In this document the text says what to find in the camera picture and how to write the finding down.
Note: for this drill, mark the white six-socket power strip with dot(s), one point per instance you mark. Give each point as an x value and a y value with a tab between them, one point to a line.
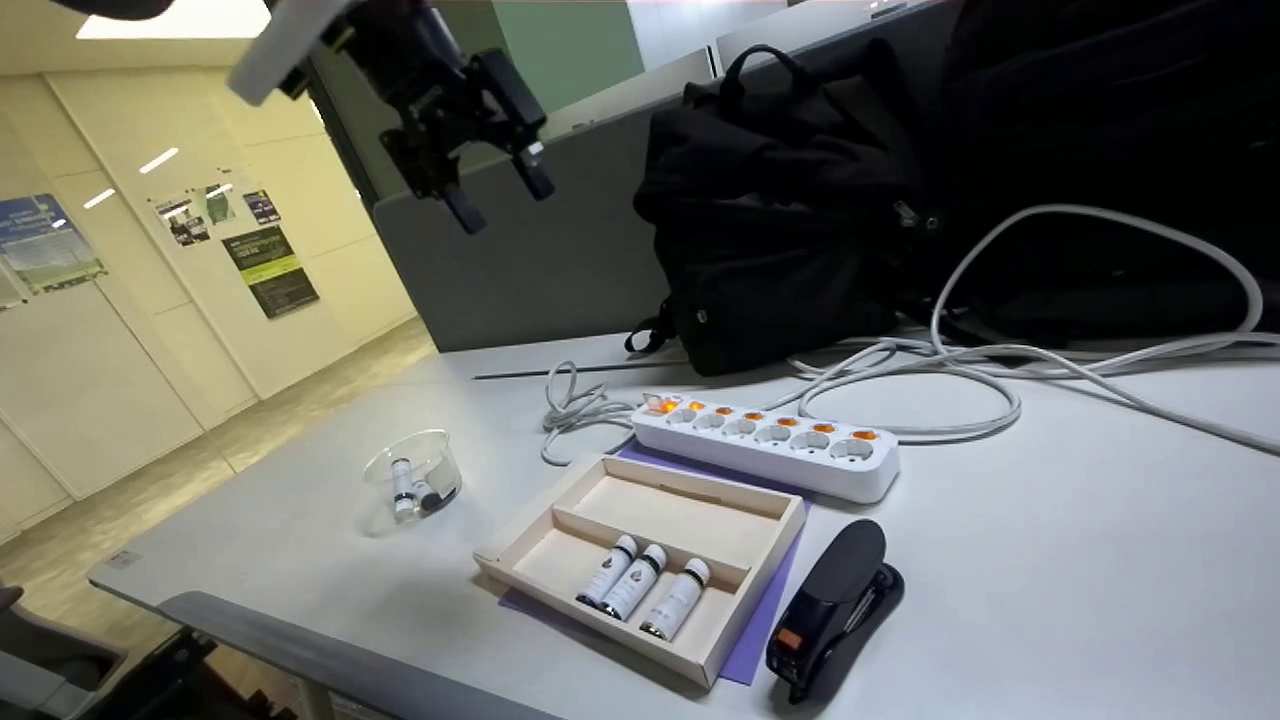
764	445

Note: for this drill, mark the black chair with armrest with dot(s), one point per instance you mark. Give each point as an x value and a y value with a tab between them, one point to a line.
94	664

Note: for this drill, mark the small photo wall notice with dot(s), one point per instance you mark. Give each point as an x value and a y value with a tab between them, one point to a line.
186	222

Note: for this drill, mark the small bottle inside cup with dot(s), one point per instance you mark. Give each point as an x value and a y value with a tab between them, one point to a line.
405	490

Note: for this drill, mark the blue wall poster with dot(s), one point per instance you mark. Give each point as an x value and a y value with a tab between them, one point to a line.
43	245

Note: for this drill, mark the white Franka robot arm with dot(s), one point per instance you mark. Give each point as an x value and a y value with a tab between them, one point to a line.
280	47

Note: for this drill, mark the wooden compartment tray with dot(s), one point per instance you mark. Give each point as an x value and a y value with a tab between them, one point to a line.
641	513

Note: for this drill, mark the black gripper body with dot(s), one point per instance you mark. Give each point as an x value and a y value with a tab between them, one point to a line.
420	95

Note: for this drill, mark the small dark wall notice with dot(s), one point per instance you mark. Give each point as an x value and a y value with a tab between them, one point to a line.
262	207

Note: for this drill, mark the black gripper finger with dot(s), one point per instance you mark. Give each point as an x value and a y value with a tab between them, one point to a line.
532	168
465	209

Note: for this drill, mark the small green wall notice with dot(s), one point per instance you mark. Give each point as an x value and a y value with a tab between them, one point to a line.
217	201

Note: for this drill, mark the grey desk partition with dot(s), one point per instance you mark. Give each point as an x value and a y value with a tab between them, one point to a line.
532	255

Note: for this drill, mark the black stapler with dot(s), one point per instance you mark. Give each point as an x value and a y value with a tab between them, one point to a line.
843	603

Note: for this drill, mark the black backpack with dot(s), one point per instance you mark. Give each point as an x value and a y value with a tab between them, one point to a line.
774	215

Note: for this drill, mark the thin black rod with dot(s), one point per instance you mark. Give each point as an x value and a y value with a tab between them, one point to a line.
546	369

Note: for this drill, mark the black and green wall poster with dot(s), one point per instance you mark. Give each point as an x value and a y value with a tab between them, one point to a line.
269	268

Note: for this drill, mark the small dark item inside cup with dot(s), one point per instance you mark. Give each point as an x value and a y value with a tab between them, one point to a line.
436	502

